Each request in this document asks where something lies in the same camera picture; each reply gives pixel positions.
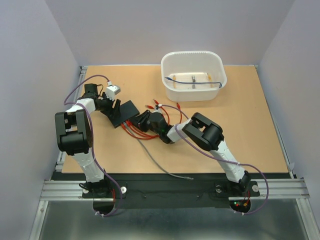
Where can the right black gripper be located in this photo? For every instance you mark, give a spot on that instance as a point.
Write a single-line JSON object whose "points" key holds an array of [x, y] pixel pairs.
{"points": [[139, 120]]}

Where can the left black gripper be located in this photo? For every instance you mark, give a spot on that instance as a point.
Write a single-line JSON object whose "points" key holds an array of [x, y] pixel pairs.
{"points": [[111, 111]]}

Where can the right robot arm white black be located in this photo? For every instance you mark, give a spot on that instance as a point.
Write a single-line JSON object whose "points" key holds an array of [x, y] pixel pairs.
{"points": [[206, 134]]}

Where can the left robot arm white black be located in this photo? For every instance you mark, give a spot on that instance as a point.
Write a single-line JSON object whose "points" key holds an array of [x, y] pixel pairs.
{"points": [[74, 132]]}

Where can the small metal clip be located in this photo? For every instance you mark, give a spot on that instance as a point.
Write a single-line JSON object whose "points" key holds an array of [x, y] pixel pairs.
{"points": [[193, 82]]}

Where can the white plastic tub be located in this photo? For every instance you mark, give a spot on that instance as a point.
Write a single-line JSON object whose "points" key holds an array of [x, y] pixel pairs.
{"points": [[178, 67]]}

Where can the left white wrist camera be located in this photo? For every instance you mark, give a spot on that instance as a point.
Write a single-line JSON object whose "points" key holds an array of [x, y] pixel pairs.
{"points": [[111, 91]]}

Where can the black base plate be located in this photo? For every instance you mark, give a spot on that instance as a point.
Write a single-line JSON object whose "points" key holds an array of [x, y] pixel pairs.
{"points": [[157, 190]]}

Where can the aluminium rail frame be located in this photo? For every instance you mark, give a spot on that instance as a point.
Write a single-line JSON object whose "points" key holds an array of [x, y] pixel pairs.
{"points": [[240, 108]]}

